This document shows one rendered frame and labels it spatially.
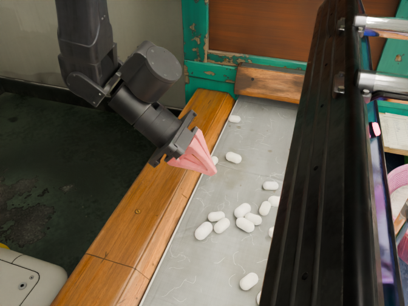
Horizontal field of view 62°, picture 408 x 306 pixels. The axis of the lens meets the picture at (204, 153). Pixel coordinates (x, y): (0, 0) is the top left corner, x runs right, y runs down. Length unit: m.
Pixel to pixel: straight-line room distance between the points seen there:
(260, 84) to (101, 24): 0.51
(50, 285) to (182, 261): 0.68
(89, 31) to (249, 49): 0.54
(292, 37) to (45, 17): 1.71
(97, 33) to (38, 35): 1.96
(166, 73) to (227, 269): 0.33
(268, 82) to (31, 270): 0.92
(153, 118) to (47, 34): 1.90
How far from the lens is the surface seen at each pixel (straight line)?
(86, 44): 0.49
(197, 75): 0.99
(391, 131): 0.91
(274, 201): 0.68
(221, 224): 0.62
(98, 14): 0.48
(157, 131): 0.53
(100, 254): 0.60
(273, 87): 0.90
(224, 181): 0.73
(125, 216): 0.64
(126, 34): 2.05
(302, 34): 0.90
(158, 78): 0.47
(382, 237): 0.23
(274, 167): 0.77
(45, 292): 1.21
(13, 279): 1.26
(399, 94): 0.32
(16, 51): 2.64
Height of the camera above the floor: 1.25
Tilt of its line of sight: 40 degrees down
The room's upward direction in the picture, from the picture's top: straight up
